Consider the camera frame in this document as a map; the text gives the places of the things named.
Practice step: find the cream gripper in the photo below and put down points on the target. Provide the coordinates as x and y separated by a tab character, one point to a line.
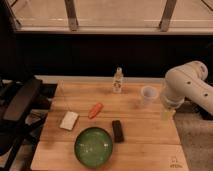
168	113

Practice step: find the green ceramic bowl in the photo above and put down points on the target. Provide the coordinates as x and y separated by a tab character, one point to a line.
93	147

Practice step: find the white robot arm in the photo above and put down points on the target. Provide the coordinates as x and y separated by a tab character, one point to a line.
187	81

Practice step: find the black rectangular block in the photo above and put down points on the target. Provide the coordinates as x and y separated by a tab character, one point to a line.
118	131

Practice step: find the clear small bottle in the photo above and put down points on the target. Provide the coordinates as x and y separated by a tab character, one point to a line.
118	80

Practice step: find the orange carrot toy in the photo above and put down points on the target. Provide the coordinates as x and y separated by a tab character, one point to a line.
96	109

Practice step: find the white sponge block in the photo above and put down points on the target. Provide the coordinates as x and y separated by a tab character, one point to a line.
69	120

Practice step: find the black office chair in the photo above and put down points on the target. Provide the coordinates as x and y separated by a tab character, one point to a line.
17	100

